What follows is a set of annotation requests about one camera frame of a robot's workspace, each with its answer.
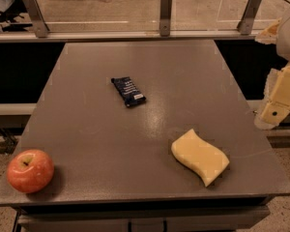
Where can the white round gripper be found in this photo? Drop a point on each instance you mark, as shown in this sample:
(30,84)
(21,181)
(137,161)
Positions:
(277,107)

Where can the yellow wavy sponge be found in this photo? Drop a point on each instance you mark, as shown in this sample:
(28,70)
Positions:
(206,160)

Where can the blue rxbar blueberry wrapper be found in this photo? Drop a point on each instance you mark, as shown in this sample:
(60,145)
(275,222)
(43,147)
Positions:
(130,94)

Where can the grey cabinet under table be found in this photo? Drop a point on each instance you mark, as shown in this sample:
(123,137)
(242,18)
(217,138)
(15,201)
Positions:
(227,219)

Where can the clear acrylic barrier panel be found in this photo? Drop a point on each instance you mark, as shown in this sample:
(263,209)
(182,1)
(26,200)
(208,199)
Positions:
(144,15)

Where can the red apple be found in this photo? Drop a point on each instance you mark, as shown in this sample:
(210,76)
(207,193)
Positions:
(30,171)

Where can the right metal bracket post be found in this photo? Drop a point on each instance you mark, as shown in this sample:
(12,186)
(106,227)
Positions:
(245,25)

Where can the metal bracket post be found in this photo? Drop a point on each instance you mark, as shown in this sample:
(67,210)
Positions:
(245,25)
(39,26)
(165,12)

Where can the middle metal bracket post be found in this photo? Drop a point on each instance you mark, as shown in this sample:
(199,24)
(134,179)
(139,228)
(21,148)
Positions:
(165,12)

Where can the left metal bracket post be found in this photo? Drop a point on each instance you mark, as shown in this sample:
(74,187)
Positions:
(39,26)

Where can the metal rail behind table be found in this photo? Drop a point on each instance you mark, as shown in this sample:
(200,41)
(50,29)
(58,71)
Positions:
(107,36)

